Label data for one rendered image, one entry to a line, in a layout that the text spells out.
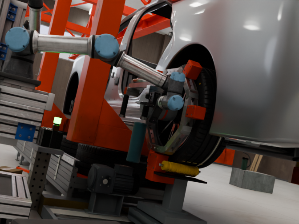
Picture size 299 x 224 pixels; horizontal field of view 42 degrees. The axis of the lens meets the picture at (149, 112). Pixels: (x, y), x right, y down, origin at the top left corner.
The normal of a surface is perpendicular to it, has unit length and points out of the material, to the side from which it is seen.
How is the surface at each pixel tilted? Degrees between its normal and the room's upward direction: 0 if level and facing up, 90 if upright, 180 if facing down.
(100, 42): 89
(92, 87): 90
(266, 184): 90
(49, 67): 90
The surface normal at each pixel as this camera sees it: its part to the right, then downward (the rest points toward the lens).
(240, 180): -0.93, -0.22
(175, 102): 0.43, 0.03
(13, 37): -0.03, -0.05
